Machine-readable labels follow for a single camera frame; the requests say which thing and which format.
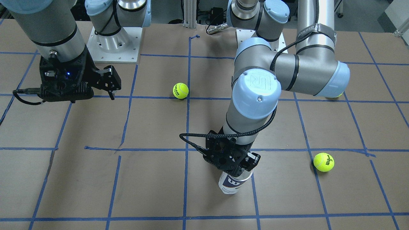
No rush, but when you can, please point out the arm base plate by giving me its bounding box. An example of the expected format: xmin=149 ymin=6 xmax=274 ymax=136
xmin=236 ymin=29 xmax=286 ymax=55
xmin=87 ymin=27 xmax=143 ymax=64

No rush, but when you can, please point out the aluminium frame post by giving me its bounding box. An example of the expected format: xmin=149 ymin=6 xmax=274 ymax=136
xmin=182 ymin=0 xmax=197 ymax=29

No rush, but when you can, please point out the clear tennis ball can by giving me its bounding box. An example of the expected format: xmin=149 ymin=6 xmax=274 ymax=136
xmin=219 ymin=169 xmax=254 ymax=195

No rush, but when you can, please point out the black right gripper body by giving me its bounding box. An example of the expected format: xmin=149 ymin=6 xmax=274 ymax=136
xmin=38 ymin=48 xmax=98 ymax=102

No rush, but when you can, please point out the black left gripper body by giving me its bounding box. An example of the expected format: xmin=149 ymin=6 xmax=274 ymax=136
xmin=204 ymin=137 xmax=253 ymax=176

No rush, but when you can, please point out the HEAD tennis ball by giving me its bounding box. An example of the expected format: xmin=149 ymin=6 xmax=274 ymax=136
xmin=172 ymin=83 xmax=189 ymax=99

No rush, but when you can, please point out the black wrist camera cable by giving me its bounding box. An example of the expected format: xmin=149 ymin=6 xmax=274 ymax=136
xmin=179 ymin=107 xmax=277 ymax=157

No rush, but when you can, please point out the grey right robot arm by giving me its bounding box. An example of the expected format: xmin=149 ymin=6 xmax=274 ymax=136
xmin=1 ymin=0 xmax=151 ymax=106

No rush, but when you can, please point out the Wilson tennis ball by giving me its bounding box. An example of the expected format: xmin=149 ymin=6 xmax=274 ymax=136
xmin=313 ymin=152 xmax=335 ymax=172

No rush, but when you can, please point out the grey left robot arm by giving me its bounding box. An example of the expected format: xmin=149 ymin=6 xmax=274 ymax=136
xmin=201 ymin=0 xmax=350 ymax=177

